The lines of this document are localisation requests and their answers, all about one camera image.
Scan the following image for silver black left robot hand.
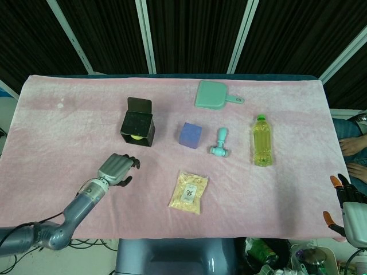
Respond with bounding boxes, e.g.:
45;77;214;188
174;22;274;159
97;153;142;187

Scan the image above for white right hand orange fingertips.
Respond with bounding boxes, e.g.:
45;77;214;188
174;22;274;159
323;173;367;247

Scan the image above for black open cardboard box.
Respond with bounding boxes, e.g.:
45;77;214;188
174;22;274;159
119;96;156;148

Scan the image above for bare human foot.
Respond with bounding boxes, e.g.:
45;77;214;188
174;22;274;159
339;137;367;157
346;162;367;184

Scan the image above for white tray with metal dome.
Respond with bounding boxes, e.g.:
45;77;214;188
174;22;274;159
291;244;337;275

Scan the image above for yellow snack packet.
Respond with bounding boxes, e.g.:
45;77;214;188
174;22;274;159
167;170;209;215

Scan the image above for purple foam cube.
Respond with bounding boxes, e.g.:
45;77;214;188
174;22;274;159
178;122;203;150

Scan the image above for blue jeans leg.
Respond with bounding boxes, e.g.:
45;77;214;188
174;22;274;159
332;119;362;139

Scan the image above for pink fluffy cloth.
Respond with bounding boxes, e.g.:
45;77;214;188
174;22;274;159
0;74;349;241

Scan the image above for green plastic packet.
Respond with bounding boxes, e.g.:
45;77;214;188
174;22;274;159
245;237;276;266

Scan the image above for teal roller toy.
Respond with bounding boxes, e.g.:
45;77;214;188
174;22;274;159
208;127;232;158

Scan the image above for grey blue robot torso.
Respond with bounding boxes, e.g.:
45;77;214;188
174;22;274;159
114;238;247;275

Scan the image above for green plastic bottle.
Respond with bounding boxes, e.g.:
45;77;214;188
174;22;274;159
252;114;275;168

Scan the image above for teal plastic dustpan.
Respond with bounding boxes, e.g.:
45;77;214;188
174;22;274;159
194;80;245;111

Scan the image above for black floor cables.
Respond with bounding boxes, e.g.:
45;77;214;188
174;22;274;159
68;238;119;252

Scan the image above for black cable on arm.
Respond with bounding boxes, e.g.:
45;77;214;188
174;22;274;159
0;183;92;250

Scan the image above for white frame post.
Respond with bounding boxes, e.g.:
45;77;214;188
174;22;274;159
228;0;259;74
47;0;94;74
0;80;19;100
134;0;157;74
319;17;367;84

